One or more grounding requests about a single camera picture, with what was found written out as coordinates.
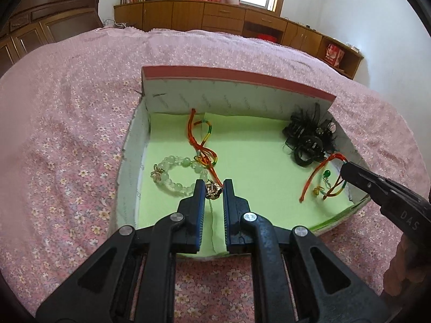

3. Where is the gold pearl drop earring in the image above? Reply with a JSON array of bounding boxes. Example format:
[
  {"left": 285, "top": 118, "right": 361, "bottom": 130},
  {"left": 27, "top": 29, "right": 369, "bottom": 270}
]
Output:
[{"left": 205, "top": 180, "right": 223, "bottom": 201}]

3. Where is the green stone ring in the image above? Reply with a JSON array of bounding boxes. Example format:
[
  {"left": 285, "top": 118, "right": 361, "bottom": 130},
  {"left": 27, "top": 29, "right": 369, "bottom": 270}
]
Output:
[{"left": 315, "top": 170, "right": 332, "bottom": 196}]

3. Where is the red gift box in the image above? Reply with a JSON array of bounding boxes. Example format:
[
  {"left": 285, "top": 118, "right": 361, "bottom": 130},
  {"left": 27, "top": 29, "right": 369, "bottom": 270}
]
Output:
[{"left": 324, "top": 44, "right": 346, "bottom": 66}]

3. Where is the black feather hair clip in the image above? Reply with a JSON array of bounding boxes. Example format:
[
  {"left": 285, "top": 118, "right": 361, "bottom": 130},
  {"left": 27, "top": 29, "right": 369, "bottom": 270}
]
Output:
[{"left": 282, "top": 104, "right": 337, "bottom": 168}]

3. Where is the pale jade bead bracelet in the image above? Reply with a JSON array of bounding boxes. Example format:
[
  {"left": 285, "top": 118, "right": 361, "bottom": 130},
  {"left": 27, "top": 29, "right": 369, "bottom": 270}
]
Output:
[{"left": 150, "top": 155, "right": 209, "bottom": 197}]

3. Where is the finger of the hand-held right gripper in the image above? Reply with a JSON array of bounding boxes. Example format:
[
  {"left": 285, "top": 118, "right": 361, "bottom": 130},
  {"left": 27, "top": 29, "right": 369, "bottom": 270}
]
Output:
[{"left": 339, "top": 161, "right": 431, "bottom": 243}]

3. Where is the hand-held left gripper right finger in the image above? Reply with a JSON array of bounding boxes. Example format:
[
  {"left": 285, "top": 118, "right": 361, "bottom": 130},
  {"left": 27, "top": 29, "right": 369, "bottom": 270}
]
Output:
[{"left": 222, "top": 179, "right": 391, "bottom": 323}]

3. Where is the long wooden cabinet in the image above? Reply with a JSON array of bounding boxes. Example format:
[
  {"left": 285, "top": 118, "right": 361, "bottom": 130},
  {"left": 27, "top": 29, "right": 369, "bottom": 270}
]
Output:
[{"left": 113, "top": 0, "right": 364, "bottom": 80}]

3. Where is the person's right hand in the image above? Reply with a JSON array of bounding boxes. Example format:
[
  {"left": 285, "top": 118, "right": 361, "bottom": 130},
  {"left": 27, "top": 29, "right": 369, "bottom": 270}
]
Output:
[{"left": 384, "top": 234, "right": 431, "bottom": 297}]

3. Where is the brown wooden headboard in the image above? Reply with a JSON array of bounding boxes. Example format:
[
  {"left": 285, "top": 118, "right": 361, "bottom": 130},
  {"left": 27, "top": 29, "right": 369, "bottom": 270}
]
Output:
[{"left": 0, "top": 0, "right": 103, "bottom": 78}]

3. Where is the red rainbow cord bracelet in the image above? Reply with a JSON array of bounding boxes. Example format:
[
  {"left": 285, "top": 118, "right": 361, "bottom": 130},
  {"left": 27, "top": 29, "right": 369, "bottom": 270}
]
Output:
[{"left": 298, "top": 153, "right": 347, "bottom": 204}]

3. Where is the red rainbow bracelet gold charm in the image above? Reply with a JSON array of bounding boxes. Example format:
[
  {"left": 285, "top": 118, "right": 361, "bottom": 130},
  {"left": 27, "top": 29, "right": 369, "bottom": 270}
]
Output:
[{"left": 187, "top": 108, "right": 223, "bottom": 192}]

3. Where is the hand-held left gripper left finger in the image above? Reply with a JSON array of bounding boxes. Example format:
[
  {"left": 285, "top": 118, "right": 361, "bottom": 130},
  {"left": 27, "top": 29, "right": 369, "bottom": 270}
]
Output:
[{"left": 35, "top": 179, "right": 207, "bottom": 323}]

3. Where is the pink cardboard box green lining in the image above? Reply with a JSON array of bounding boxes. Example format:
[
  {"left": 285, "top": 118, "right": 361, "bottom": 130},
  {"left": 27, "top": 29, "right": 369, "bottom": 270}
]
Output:
[{"left": 116, "top": 65, "right": 371, "bottom": 259}]

